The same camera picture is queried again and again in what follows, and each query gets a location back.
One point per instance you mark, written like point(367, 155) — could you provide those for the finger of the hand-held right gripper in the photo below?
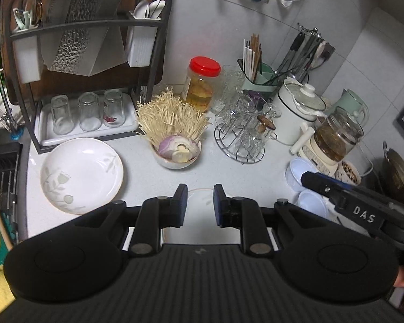
point(344, 182)
point(326, 191)

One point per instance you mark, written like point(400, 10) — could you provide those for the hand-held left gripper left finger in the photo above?
point(181, 207)

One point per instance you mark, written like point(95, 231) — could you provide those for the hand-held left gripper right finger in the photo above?
point(218, 208)

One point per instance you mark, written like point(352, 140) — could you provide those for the white plastic bowl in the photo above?
point(298, 175)
point(311, 203)

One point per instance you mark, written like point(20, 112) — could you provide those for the patterned bowl with spices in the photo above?
point(350, 173)

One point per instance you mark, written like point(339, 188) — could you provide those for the cream kettle base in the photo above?
point(318, 156)

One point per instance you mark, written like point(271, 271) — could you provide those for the small ceramic bowl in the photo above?
point(175, 165)

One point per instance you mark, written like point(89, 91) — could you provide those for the metal wok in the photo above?
point(399, 175)

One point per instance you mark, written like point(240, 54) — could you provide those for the glass tea kettle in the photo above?
point(340, 134)

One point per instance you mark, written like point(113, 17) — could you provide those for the purple onion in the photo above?
point(170, 146)

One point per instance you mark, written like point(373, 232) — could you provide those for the green kettle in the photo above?
point(351, 101)

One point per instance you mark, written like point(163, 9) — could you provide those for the white electric pot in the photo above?
point(291, 117)

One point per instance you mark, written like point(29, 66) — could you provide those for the enoki mushrooms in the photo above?
point(170, 117)

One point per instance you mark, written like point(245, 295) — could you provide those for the crystal glass cups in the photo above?
point(245, 114)

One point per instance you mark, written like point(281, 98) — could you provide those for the white floral plate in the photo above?
point(82, 175)

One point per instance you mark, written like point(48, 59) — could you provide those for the white drip tray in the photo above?
point(87, 136)

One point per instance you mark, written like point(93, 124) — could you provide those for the clear drinking glass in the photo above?
point(114, 109)
point(61, 116)
point(89, 112)

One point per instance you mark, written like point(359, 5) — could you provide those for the red lid glass jar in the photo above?
point(202, 87)

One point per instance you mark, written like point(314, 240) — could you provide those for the crystal glass pitcher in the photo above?
point(229, 87)

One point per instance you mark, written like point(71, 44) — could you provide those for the green chopstick holder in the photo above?
point(266, 77)

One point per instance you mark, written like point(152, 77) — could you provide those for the hanging utensil rack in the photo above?
point(303, 52)

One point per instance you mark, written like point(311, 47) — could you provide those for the wooden cutting board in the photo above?
point(144, 67)

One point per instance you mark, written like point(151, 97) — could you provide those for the chopsticks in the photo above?
point(254, 57)

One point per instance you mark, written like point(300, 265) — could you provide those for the white utensil holder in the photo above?
point(27, 60)
point(139, 47)

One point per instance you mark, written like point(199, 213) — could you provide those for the black sink rack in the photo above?
point(3, 171)

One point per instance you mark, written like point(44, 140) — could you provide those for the teal pot holder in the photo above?
point(0, 245)

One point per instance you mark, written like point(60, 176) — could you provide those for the white spoons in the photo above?
point(148, 8)

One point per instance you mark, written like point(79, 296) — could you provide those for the hammered steel cutting board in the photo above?
point(77, 33)

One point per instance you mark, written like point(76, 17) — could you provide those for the black metal dish rack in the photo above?
point(18, 84)

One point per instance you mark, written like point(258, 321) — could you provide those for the metal faucet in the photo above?
point(1, 91)

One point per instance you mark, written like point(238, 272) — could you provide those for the kitchen scissors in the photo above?
point(27, 15)

